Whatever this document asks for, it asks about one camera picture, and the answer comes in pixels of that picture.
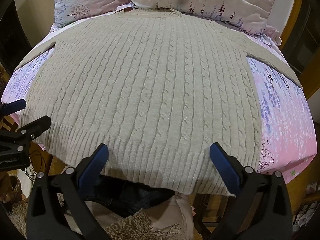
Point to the pink floral pillow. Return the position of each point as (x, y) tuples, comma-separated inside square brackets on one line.
[(87, 2)]

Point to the dark cabinet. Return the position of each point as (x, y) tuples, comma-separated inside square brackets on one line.
[(12, 30)]

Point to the white floral duvet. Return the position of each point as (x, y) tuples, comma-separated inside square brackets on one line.
[(200, 0)]

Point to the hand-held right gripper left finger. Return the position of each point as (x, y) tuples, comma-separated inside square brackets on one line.
[(96, 161)]

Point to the beige fuzzy jacket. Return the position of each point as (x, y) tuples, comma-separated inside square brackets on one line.
[(142, 226)]

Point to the floral bed sheet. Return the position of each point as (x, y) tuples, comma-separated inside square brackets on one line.
[(282, 120)]

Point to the wooden cabinet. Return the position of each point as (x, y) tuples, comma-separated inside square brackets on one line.
[(307, 192)]

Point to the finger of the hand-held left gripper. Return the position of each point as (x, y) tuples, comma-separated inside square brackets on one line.
[(35, 125), (15, 106)]

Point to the person's dark jeans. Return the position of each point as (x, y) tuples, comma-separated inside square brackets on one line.
[(120, 196)]

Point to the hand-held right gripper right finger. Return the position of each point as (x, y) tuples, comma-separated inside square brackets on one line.
[(223, 163)]

